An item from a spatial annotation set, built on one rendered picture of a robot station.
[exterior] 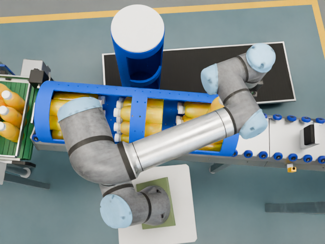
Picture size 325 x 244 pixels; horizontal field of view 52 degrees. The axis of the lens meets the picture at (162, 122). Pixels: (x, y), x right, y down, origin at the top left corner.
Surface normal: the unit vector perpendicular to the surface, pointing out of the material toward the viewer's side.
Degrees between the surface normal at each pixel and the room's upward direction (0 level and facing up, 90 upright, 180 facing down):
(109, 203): 43
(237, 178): 0
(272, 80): 0
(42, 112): 18
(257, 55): 0
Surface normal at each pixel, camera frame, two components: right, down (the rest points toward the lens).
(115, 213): -0.62, 0.03
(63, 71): 0.04, -0.25
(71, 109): -0.26, -0.39
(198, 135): 0.16, 0.09
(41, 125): -0.01, 0.44
